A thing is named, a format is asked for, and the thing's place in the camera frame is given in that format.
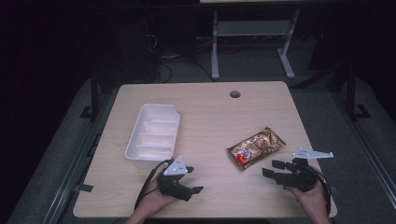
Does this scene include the black floor cables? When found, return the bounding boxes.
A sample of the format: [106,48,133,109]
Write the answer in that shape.
[143,31,216,84]

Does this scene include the golden snack packet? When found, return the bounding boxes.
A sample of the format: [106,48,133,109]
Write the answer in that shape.
[226,126,287,172]

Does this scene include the person's right hand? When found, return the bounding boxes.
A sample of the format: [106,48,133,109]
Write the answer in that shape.
[282,174,332,217]

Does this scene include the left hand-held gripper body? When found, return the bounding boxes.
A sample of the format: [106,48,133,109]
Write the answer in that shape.
[156,155,194,203]

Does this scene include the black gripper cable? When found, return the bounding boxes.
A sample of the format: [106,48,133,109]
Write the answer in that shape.
[134,159,175,211]
[311,165,332,217]

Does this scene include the white metal desk frame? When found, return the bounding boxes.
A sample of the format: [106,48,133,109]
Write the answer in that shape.
[210,8,302,81]

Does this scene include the black metal stand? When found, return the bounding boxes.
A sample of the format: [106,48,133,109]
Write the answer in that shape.
[79,70,101,123]
[345,65,372,121]

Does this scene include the person's left hand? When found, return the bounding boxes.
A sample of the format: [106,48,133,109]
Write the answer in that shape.
[135,177,179,217]

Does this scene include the black table edge bracket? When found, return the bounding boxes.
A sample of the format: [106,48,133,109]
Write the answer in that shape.
[74,183,94,193]

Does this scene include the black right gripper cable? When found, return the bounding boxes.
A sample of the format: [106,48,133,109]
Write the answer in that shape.
[311,165,332,217]

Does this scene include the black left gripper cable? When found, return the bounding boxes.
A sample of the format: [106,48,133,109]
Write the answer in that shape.
[134,159,175,211]

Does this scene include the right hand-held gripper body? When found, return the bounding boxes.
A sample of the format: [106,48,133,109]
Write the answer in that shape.
[281,147,334,193]

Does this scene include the white plastic bin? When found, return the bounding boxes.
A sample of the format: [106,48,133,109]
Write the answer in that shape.
[124,103,181,162]

